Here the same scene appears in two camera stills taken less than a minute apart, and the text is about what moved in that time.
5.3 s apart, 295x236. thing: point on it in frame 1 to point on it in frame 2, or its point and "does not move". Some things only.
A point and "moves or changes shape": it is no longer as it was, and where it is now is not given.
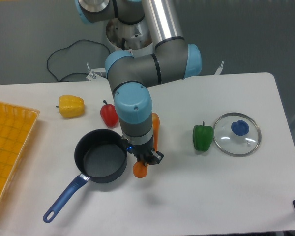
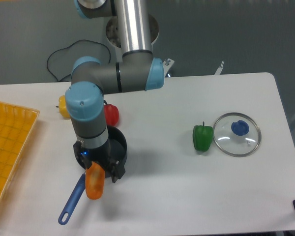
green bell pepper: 202,137 does not move
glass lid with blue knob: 237,134 does not move
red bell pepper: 109,115 does not move
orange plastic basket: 11,127 does not move
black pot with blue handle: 101,156 moves or changes shape
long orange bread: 140,168 to 95,181
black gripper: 146,153 to 102,156
